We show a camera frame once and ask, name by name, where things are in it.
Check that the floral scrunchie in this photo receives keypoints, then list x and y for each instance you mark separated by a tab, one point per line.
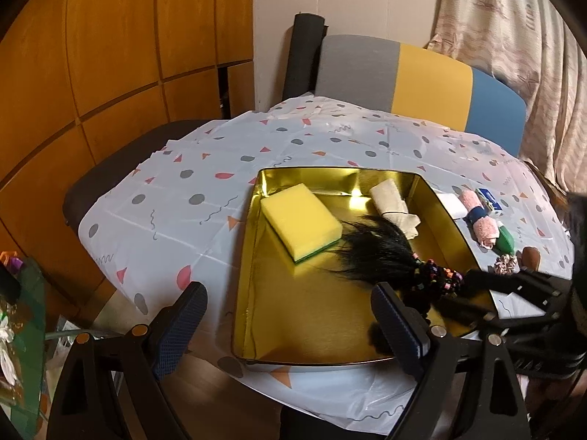
506	266

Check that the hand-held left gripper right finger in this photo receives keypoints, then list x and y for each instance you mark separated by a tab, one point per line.
399	330

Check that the rattan chair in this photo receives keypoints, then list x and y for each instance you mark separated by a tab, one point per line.
548	181

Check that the pink rolled towel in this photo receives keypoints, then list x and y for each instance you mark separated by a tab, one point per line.
479	220

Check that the white packet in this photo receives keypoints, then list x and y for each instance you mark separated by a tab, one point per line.
449	204

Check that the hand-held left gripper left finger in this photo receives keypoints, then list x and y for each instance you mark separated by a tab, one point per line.
181	325

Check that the green glass side table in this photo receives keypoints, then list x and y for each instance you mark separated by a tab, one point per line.
27	330

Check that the black rolled mat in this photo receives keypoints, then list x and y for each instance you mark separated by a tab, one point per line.
305	55

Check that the purple small object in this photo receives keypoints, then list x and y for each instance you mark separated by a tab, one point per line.
13	263

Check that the white patterned tablecloth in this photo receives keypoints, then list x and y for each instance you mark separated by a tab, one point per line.
174	201

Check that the blue tissue packet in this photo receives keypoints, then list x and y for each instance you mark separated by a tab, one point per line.
490	199

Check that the wooden wardrobe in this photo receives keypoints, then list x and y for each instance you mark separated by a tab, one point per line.
91	64

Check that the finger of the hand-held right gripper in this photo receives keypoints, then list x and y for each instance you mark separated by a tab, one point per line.
493	282
467	312

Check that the gold metal tin box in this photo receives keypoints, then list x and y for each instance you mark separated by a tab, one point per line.
321	311

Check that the green silicone bottle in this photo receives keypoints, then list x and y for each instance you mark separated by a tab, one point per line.
506	238

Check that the black hairpiece with beads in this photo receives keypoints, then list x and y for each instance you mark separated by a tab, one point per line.
385	252

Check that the beige cloth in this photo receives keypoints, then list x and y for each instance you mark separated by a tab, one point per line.
394	206

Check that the brown round object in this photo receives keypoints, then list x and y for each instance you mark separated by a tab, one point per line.
532	257

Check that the yellow sponge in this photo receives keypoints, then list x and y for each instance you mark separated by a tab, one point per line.
300	222

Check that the grey yellow blue chair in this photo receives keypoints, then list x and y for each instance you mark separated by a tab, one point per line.
431	78

